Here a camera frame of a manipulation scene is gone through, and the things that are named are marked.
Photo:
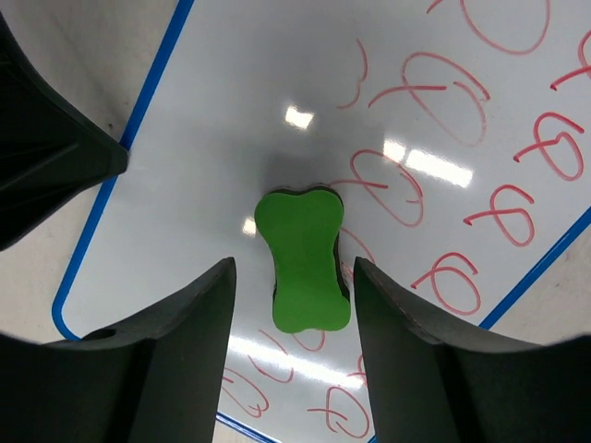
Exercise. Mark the blue framed whiteboard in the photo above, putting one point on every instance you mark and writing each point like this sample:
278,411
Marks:
456,133

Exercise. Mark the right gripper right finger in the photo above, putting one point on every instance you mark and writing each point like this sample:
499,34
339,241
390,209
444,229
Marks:
433,377

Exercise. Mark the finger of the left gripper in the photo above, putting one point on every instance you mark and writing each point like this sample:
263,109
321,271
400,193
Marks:
50,151

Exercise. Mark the green bone-shaped eraser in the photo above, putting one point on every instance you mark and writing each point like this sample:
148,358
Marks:
301,228

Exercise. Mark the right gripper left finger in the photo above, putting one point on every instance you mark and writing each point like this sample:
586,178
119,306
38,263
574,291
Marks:
155,376

